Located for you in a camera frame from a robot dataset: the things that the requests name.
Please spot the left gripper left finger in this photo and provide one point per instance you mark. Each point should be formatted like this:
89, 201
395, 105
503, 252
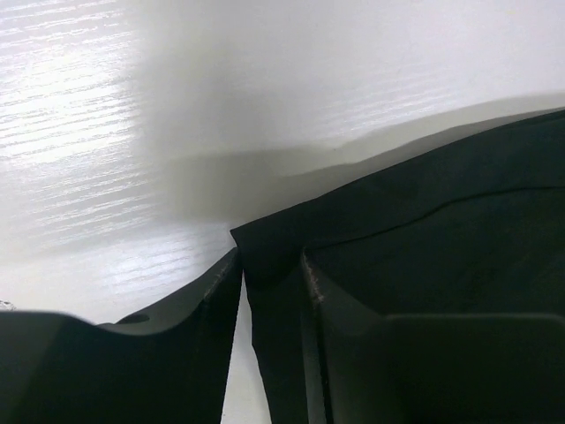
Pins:
166, 363

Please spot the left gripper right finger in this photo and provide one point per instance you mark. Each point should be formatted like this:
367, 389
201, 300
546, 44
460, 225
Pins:
365, 367

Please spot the black shorts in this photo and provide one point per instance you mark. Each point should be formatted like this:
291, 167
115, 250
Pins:
474, 227

